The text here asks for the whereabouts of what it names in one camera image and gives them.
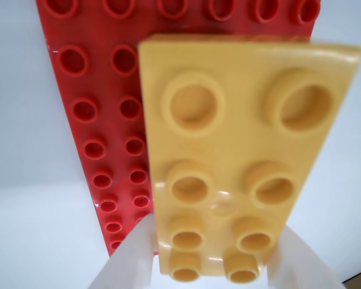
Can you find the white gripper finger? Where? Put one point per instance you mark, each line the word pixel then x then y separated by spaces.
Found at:
pixel 129 265
pixel 298 265

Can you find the yellow lego brick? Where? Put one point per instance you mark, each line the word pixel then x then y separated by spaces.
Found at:
pixel 246 144

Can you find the red lego baseplate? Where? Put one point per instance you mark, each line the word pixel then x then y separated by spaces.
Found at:
pixel 102 90

